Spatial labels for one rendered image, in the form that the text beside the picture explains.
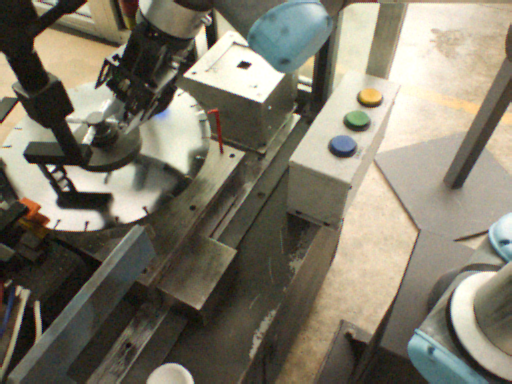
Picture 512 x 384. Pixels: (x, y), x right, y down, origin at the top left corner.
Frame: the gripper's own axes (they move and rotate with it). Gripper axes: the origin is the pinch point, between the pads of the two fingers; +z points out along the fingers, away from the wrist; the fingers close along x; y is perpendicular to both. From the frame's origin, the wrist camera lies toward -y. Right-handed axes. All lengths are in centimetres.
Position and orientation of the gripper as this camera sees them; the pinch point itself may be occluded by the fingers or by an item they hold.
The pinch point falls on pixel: (126, 120)
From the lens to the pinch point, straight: 68.9
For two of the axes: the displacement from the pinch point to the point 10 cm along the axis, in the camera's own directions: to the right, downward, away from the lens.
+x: 8.1, 5.7, 1.6
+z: -5.1, 5.4, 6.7
